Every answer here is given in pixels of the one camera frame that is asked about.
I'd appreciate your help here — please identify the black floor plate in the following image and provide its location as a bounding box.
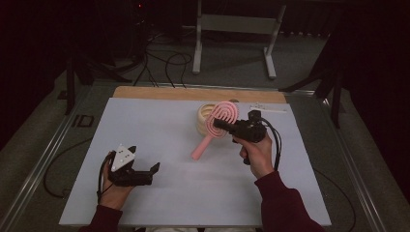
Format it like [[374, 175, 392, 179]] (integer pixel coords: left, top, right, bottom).
[[73, 113, 96, 129]]

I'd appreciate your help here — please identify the black floor cable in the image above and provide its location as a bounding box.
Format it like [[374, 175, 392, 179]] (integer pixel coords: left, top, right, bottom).
[[43, 137, 95, 200], [312, 167, 357, 232]]

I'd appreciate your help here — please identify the white metal stand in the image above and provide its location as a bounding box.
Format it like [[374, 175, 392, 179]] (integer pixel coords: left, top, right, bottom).
[[191, 0, 287, 80]]

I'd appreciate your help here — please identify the bundle of black floor cables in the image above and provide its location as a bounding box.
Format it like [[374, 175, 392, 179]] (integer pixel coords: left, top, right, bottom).
[[132, 28, 193, 89]]

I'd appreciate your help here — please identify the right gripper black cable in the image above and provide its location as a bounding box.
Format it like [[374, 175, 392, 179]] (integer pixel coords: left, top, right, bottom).
[[259, 116, 283, 172]]

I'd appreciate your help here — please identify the person's left hand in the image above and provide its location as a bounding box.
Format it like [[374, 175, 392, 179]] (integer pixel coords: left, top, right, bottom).
[[99, 158, 137, 212]]

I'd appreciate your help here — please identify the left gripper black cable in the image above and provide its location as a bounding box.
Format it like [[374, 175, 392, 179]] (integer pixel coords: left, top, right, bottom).
[[96, 151, 116, 205]]

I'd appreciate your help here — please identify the black tripod stand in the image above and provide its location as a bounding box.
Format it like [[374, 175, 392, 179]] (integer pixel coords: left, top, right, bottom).
[[57, 44, 133, 116], [278, 28, 347, 130]]

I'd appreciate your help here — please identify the pink hairbrush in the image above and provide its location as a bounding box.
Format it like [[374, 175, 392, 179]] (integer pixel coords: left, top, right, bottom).
[[190, 101, 240, 161]]

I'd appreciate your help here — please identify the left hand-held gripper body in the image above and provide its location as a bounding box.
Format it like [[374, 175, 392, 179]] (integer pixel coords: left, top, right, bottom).
[[106, 143, 154, 188]]

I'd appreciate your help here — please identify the metal floor rail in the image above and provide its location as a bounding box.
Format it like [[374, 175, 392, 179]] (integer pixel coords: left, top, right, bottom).
[[0, 84, 95, 232], [283, 90, 391, 232]]

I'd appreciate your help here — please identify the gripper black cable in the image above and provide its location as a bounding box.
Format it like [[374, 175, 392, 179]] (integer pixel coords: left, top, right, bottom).
[[96, 151, 116, 205], [259, 116, 283, 172]]

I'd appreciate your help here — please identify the cream ringed duck container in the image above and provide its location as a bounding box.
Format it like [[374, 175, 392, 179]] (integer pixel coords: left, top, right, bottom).
[[195, 102, 227, 138]]

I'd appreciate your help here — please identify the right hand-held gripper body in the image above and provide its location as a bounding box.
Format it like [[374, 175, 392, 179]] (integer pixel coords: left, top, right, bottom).
[[225, 109, 269, 144]]

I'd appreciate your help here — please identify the person's right hand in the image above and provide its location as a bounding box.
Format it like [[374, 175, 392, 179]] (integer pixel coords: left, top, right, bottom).
[[232, 131, 276, 180]]

